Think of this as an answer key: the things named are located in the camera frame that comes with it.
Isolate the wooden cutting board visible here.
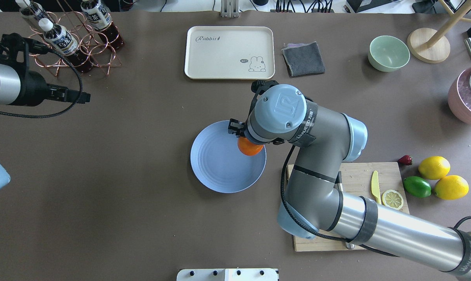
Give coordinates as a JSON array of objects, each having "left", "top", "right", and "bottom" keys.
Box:
[{"left": 293, "top": 162, "right": 409, "bottom": 252}]

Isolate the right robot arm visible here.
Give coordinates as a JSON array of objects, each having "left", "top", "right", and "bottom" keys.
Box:
[{"left": 228, "top": 80, "right": 471, "bottom": 280}]

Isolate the grey folded cloth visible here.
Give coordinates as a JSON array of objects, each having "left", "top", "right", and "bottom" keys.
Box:
[{"left": 281, "top": 41, "right": 325, "bottom": 78}]

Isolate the tea bottle left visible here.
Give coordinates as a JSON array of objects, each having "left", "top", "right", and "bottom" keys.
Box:
[{"left": 15, "top": 0, "right": 52, "bottom": 31}]

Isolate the orange mandarin fruit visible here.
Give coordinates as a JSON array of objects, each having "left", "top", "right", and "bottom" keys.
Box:
[{"left": 237, "top": 137, "right": 264, "bottom": 156}]

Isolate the tea bottle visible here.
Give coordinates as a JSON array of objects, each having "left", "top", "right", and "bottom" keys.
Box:
[
  {"left": 38, "top": 18, "right": 93, "bottom": 73},
  {"left": 80, "top": 0, "right": 125, "bottom": 50},
  {"left": 15, "top": 0, "right": 52, "bottom": 31}
]

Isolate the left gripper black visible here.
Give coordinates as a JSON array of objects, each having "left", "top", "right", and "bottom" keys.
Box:
[{"left": 0, "top": 33, "right": 91, "bottom": 107}]

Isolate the copper wire bottle rack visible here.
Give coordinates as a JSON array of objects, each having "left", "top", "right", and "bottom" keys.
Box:
[{"left": 31, "top": 0, "right": 121, "bottom": 71}]

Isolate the tea bottle middle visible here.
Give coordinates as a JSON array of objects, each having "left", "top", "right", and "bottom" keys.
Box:
[{"left": 38, "top": 18, "right": 93, "bottom": 73}]

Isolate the red strawberry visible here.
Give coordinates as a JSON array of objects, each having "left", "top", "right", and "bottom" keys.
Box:
[{"left": 397, "top": 155, "right": 413, "bottom": 166}]

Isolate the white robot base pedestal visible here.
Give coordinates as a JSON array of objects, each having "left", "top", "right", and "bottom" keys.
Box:
[{"left": 176, "top": 267, "right": 280, "bottom": 281}]

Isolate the tea bottle right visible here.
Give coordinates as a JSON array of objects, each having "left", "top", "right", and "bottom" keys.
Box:
[{"left": 80, "top": 0, "right": 125, "bottom": 50}]

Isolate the yellow lemon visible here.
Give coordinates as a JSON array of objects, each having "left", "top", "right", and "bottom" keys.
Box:
[
  {"left": 434, "top": 175, "right": 469, "bottom": 200},
  {"left": 418, "top": 155, "right": 450, "bottom": 180}
]

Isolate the green bowl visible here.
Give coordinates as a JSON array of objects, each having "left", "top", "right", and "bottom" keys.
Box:
[{"left": 368, "top": 35, "right": 410, "bottom": 72}]

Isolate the lemon slice upper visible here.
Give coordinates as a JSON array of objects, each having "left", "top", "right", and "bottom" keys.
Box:
[{"left": 381, "top": 190, "right": 405, "bottom": 210}]

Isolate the blue round plate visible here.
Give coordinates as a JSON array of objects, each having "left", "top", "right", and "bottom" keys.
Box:
[{"left": 190, "top": 120, "right": 267, "bottom": 194}]

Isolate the yellow lemon near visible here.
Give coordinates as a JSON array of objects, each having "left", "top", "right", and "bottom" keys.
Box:
[{"left": 434, "top": 175, "right": 469, "bottom": 200}]

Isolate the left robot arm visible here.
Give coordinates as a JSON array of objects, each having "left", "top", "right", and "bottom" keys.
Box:
[{"left": 0, "top": 33, "right": 91, "bottom": 119}]

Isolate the cream rabbit tray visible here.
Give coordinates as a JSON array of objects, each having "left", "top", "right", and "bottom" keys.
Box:
[{"left": 184, "top": 26, "right": 275, "bottom": 80}]

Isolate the yellow lemon far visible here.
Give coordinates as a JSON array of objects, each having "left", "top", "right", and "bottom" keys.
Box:
[{"left": 418, "top": 155, "right": 450, "bottom": 180}]

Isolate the green lime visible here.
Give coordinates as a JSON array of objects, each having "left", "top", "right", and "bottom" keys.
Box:
[{"left": 403, "top": 176, "right": 432, "bottom": 198}]

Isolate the yellow plastic knife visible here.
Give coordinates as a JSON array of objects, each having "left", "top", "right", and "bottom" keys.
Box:
[{"left": 371, "top": 170, "right": 382, "bottom": 205}]

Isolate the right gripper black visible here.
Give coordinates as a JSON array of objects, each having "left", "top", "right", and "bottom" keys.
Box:
[{"left": 228, "top": 80, "right": 280, "bottom": 145}]

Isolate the steel muddler black tip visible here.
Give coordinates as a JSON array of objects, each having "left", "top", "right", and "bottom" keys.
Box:
[{"left": 334, "top": 171, "right": 355, "bottom": 250}]

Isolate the wooden glass stand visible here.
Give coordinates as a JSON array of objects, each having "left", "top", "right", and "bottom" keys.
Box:
[{"left": 407, "top": 0, "right": 471, "bottom": 64}]

